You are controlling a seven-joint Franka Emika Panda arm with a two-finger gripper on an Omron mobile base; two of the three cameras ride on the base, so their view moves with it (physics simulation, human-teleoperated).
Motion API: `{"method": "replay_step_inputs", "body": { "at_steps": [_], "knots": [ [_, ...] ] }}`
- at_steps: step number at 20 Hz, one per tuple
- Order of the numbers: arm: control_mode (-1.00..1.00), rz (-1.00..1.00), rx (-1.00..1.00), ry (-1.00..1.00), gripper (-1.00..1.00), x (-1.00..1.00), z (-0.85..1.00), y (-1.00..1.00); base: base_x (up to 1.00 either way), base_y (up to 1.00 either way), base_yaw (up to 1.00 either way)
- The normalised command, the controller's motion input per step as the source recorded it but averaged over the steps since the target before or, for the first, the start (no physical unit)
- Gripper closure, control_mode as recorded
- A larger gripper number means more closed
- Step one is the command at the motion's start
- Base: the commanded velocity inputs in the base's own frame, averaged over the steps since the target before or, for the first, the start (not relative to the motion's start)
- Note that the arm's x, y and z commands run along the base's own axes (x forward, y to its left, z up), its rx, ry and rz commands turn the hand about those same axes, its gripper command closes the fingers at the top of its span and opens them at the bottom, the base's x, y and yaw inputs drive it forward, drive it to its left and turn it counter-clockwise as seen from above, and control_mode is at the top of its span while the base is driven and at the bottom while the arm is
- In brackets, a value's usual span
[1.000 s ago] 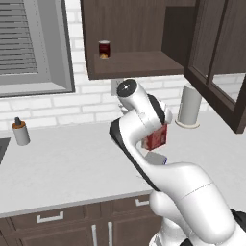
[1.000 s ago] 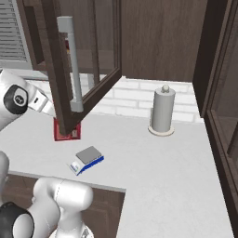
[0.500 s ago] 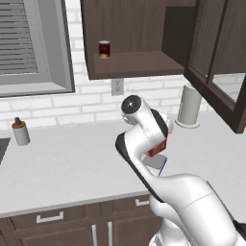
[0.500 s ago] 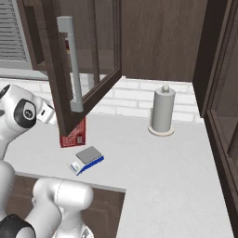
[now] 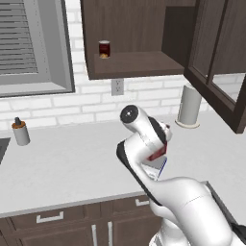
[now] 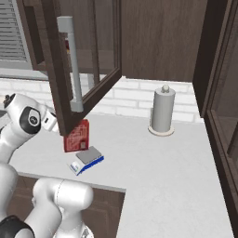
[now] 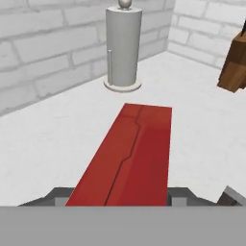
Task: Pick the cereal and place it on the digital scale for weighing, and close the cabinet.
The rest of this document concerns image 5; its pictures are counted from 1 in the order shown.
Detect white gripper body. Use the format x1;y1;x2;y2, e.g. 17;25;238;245
162;123;174;144

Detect white paper towel roll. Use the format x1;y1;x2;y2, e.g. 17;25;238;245
174;84;203;130

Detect silver cupboard door handle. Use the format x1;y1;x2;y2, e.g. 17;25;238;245
107;221;114;246
90;224;98;246

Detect grey wall outlet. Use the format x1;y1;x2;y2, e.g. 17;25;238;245
111;78;125;97

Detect short silver drawer handle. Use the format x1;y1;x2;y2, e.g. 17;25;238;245
135;198;151;208

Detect grey soap dispenser bottle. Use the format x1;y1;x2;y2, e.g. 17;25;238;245
12;116;32;147

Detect wide brown drawer front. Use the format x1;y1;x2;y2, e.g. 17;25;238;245
9;204;88;233

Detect red white blue cereal box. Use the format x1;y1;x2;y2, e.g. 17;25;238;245
140;141;169;183

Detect grey window frame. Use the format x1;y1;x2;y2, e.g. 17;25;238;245
0;0;77;98

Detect brown cupboard door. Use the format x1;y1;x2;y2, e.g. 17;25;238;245
106;214;165;246
16;223;100;246

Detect grey window blinds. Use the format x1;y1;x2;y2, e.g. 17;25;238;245
0;0;39;77

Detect dark red can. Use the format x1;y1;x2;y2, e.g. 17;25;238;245
98;39;111;60

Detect brown glass cabinet door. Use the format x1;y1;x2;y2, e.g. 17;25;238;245
184;0;246;135

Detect dark brown wall cabinet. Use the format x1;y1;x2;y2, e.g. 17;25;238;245
80;0;198;81

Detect long silver drawer handle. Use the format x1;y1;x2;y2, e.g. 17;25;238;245
36;210;64;225

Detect grey sink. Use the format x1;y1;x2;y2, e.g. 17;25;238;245
0;136;12;165

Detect narrow brown drawer front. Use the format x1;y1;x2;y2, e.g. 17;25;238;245
110;194;152;216

